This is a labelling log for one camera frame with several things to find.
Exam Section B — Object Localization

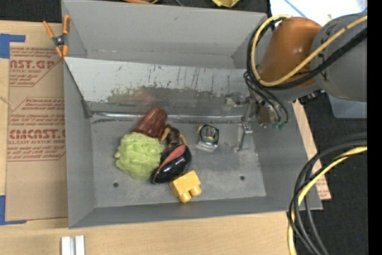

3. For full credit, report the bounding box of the black and red toy shell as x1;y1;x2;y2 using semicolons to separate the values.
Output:
149;144;193;185

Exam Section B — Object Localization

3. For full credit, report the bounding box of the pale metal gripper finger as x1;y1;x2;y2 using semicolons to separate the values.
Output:
236;124;254;153
225;92;250;107

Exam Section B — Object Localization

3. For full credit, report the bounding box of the brown toy animal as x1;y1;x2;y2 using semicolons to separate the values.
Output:
160;124;190;153

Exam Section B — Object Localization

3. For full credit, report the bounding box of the black cylinder on white bracket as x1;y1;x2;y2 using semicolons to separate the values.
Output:
298;91;328;105

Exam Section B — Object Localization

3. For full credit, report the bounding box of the clear glass jar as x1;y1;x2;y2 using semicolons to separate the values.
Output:
195;124;221;153

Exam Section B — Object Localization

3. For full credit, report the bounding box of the brown cardboard board red print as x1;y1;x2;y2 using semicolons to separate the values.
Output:
0;20;332;226

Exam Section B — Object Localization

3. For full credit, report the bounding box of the grey metal bin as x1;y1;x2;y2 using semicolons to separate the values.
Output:
61;0;324;229

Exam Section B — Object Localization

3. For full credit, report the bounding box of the yellow toy building block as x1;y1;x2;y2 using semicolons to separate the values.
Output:
168;170;203;204

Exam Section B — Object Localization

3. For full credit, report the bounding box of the brown plastic cup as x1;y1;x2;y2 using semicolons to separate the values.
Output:
133;107;169;140

